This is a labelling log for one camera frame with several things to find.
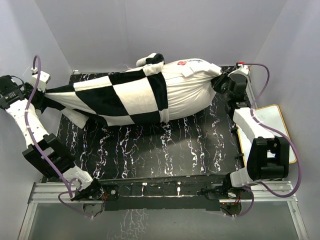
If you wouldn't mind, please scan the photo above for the white pillow insert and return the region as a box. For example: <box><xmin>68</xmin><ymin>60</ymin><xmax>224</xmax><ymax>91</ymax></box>
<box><xmin>136</xmin><ymin>57</ymin><xmax>223</xmax><ymax>121</ymax></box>

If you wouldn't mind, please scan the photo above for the black white checkered pillowcase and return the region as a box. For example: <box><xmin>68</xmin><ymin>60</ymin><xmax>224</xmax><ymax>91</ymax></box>
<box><xmin>42</xmin><ymin>53</ymin><xmax>170</xmax><ymax>129</ymax></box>

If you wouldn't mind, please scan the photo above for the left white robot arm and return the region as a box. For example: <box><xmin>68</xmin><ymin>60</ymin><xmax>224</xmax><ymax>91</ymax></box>
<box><xmin>0</xmin><ymin>75</ymin><xmax>104</xmax><ymax>201</ymax></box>

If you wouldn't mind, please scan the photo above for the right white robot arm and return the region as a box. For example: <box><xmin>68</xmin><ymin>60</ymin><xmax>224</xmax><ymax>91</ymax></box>
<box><xmin>211</xmin><ymin>72</ymin><xmax>290</xmax><ymax>199</ymax></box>

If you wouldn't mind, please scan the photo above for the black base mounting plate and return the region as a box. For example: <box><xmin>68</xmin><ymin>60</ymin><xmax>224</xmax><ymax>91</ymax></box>
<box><xmin>80</xmin><ymin>174</ymin><xmax>253</xmax><ymax>215</ymax></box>

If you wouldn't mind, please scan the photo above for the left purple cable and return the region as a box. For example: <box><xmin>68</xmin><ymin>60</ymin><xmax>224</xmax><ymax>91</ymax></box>
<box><xmin>24</xmin><ymin>54</ymin><xmax>96</xmax><ymax>220</ymax></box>

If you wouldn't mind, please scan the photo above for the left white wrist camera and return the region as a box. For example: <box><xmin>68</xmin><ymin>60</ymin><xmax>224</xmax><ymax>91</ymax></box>
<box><xmin>28</xmin><ymin>67</ymin><xmax>51</xmax><ymax>93</ymax></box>

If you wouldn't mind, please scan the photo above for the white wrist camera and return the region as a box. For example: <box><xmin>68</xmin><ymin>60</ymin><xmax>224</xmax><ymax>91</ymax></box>
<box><xmin>28</xmin><ymin>67</ymin><xmax>51</xmax><ymax>93</ymax></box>
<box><xmin>228</xmin><ymin>61</ymin><xmax>250</xmax><ymax>78</ymax></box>

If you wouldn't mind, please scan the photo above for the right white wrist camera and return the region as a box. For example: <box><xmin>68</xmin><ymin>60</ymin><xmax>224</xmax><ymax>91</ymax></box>
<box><xmin>228</xmin><ymin>61</ymin><xmax>250</xmax><ymax>78</ymax></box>

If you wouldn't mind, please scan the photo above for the whiteboard with orange frame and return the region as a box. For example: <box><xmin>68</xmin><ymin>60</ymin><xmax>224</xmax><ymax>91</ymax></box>
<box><xmin>236</xmin><ymin>104</ymin><xmax>290</xmax><ymax>167</ymax></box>

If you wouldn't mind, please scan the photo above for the aluminium frame rail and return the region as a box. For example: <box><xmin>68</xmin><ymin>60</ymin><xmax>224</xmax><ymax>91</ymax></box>
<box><xmin>19</xmin><ymin>178</ymin><xmax>309</xmax><ymax>240</ymax></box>

